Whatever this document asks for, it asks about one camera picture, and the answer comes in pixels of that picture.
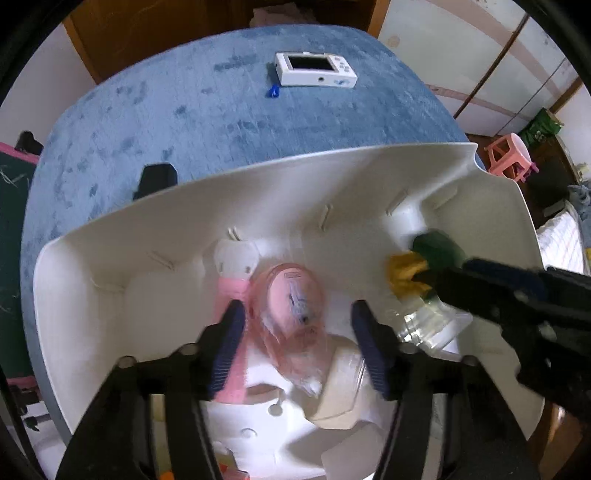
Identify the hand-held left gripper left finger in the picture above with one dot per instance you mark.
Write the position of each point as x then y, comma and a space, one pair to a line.
227, 346

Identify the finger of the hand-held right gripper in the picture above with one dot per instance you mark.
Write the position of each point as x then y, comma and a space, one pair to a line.
480, 297
508, 274

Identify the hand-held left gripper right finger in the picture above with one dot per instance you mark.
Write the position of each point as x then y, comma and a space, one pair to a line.
369, 346

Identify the beige pentagon box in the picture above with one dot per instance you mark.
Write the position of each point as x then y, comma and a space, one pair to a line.
341, 387

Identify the pink and white toy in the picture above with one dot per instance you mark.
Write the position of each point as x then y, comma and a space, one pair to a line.
233, 272

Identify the pink round case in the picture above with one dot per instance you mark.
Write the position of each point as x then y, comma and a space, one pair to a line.
291, 307

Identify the yellow round toy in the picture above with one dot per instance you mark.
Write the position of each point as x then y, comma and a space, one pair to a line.
406, 272

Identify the white plastic container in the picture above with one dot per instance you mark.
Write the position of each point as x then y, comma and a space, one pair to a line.
161, 230

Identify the bed with white cover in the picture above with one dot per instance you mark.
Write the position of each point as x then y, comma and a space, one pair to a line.
565, 240

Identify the grey cloth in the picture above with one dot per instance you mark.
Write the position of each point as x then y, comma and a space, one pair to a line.
581, 194

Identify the pink plastic stool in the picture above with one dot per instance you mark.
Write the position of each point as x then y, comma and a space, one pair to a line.
508, 154

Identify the green printed bag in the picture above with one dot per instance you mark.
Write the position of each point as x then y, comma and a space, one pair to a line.
541, 127

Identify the black box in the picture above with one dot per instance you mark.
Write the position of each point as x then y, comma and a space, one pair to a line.
157, 180

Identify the blue fuzzy blanket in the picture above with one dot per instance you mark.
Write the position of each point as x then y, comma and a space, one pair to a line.
231, 124

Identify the white sliding door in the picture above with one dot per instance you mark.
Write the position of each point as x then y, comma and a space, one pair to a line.
461, 50

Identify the white handheld screen device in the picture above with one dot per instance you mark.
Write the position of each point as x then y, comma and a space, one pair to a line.
314, 69

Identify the black knob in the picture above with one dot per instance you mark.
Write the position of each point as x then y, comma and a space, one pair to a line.
28, 141

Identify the wooden wardrobe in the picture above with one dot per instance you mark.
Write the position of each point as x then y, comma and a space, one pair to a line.
184, 27

